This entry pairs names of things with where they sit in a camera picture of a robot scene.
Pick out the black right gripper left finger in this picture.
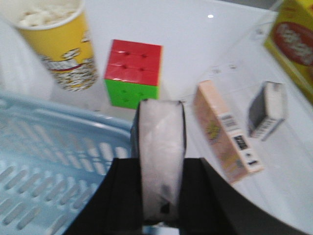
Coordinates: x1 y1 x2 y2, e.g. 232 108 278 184
66 158 142 235

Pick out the peach small carton box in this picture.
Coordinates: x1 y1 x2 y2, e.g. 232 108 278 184
193 80 264 184

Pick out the light blue plastic basket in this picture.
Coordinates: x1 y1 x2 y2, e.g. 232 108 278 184
0 92 131 235

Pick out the yellow nabati wafer box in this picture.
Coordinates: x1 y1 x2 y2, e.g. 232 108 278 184
264 0 313 103

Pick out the yellow popcorn paper cup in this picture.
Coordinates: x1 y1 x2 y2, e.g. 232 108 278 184
18 0 98 92

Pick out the colourful rubik's cube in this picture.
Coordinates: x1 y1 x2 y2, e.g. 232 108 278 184
104 39 163 109

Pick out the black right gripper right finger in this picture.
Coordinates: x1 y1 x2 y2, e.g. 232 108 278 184
179 158 302 235

